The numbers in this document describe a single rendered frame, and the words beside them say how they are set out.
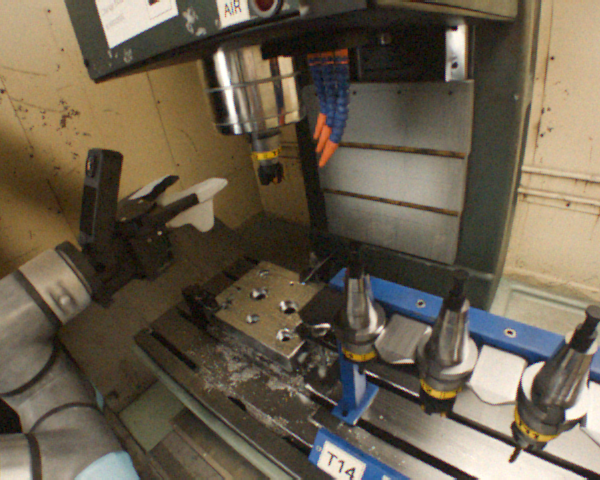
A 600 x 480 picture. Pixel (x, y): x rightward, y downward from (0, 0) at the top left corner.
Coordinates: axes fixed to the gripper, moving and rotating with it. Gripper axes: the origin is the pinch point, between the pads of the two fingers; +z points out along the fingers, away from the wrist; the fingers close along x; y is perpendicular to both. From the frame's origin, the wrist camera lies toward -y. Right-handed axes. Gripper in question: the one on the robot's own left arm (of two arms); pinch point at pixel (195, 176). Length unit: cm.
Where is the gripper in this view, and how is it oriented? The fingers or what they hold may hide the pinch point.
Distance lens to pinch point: 47.9
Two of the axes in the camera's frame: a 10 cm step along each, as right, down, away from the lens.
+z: 5.2, -5.4, 6.6
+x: 8.3, 1.7, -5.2
